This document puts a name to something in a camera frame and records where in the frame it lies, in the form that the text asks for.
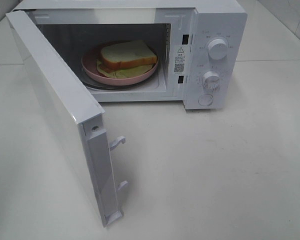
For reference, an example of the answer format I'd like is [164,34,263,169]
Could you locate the lower white timer knob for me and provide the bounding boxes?
[202,71,221,90]

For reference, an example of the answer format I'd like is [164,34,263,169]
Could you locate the white microwave oven body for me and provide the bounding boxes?
[10,0,247,110]

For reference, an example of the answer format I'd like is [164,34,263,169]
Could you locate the pink plate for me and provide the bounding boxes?
[81,40,158,87]

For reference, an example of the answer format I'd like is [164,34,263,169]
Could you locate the upper white power knob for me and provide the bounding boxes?
[207,36,229,60]

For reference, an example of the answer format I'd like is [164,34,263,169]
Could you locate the sandwich with lettuce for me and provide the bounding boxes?
[97,40,158,73]

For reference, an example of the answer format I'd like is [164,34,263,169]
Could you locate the glass microwave turntable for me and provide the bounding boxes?
[81,61,158,91]

